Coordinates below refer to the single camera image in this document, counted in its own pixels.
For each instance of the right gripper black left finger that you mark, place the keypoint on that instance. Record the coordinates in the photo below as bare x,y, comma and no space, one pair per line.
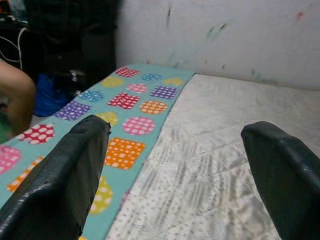
55,190

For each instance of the person's bare leg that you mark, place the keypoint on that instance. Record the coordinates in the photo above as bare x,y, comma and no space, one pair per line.
17,100

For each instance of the black bag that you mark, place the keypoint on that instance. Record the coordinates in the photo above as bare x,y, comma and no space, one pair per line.
75,37

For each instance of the blue bag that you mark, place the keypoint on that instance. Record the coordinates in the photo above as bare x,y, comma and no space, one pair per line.
50,100

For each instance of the teal blanket with colourful shapes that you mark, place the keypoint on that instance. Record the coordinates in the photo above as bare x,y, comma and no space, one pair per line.
150,87

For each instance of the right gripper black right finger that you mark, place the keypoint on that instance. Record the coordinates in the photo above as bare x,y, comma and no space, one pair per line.
290,180

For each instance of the white quilted mattress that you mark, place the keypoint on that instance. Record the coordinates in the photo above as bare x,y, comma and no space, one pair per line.
212,150

